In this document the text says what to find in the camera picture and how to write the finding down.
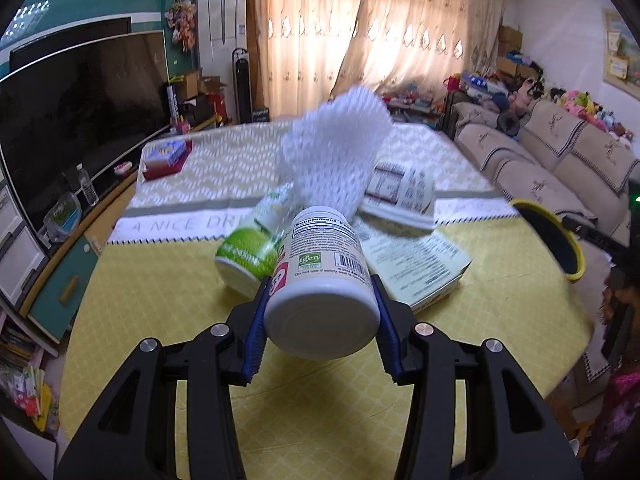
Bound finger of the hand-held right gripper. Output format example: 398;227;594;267
561;214;631;258

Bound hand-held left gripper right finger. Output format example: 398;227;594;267
367;272;583;480

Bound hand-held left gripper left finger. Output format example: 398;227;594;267
54;280;274;480

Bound yellow trash bin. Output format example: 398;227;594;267
510;199;587;285

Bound white supplement bottle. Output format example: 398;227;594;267
263;206;382;359

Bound green and white drink bottle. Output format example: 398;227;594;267
214;187;297;297

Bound pale green carton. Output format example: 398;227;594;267
356;220;474;312

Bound white foam net sleeve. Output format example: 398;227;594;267
280;86;393;226

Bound person's right hand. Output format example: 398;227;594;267
601;280;624;322

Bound beige sofa with covers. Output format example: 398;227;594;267
452;95;640;243

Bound yellow lattice tablecloth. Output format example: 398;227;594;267
60;215;596;480

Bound pile of plush toys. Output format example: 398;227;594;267
547;87;640;142

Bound white labelled medicine box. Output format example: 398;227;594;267
361;162;437;232

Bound person's floral clothing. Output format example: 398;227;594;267
585;340;640;466

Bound chevron patterned tablecloth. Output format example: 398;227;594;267
107;122;521;247

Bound framed flower picture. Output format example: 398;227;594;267
602;10;640;87

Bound pink printed box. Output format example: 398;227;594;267
145;140;189;165

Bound wooden teal television cabinet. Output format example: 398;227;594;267
0;122;216;357

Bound stacked cardboard boxes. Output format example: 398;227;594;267
497;25;524;77

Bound clear water bottle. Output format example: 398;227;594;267
75;164;100;207

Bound cluttered glass coffee table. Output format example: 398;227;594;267
382;89;447;126

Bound pile of colourful packets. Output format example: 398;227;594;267
0;310;54;436

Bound black and white tower fan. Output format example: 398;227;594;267
232;49;256;124

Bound open cardboard boxes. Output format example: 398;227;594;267
170;69;222;102

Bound black flat television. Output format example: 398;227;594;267
0;30;171;256

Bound white standing air conditioner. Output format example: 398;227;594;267
196;0;249;126

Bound beige embroidered curtain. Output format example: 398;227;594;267
247;0;507;126

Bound artificial flower wall decoration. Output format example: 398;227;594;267
165;0;199;52

